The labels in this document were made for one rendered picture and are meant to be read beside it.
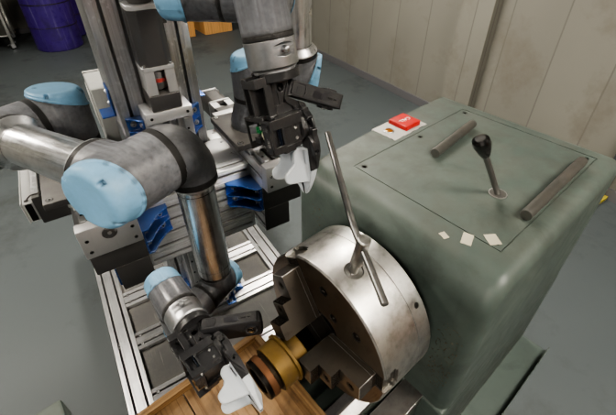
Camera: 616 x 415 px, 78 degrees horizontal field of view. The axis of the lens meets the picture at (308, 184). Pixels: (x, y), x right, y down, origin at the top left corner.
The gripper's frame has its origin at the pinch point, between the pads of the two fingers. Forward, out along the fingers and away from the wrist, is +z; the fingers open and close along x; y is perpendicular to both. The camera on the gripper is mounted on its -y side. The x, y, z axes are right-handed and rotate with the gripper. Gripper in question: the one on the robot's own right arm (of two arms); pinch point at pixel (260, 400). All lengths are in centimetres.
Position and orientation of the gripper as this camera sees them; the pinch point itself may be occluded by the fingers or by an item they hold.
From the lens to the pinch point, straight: 72.6
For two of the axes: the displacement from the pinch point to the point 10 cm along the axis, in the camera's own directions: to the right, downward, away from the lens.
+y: -7.6, 3.9, -5.2
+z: 6.5, 4.5, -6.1
